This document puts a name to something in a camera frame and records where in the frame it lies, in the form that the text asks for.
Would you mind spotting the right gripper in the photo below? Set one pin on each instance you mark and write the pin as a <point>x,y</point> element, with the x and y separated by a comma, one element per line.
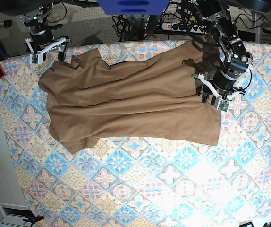
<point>58,45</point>

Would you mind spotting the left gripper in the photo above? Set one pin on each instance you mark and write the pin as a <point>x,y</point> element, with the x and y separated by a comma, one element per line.
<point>213,90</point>

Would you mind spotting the brown t-shirt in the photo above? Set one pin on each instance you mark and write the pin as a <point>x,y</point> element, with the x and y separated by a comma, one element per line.
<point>88,99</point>

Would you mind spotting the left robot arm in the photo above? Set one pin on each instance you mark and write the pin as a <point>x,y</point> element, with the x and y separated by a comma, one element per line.
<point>237,60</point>

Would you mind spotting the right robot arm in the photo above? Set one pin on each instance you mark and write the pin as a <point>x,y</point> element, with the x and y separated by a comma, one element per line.
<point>34,15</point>

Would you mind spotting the white power strip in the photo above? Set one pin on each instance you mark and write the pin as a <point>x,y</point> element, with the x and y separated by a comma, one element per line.
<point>179,27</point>

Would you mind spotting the patterned tile tablecloth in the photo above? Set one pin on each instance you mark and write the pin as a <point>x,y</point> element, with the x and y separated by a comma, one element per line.
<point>142,182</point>

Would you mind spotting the orange black clamp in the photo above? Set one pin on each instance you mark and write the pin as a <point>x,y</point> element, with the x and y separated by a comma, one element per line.
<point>33,219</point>

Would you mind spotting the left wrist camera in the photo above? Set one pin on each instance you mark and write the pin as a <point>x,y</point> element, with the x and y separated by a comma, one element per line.
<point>221,104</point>

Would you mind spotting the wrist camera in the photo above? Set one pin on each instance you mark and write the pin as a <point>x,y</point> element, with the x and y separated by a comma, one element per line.
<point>36,58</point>
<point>221,104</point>

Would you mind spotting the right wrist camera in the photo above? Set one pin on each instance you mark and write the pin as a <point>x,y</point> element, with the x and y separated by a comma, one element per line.
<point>36,58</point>

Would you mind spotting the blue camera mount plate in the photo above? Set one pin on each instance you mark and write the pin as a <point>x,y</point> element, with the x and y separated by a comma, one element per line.
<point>133,7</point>

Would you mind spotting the white wall vent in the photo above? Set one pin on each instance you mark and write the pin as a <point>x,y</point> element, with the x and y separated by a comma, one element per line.
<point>13,215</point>

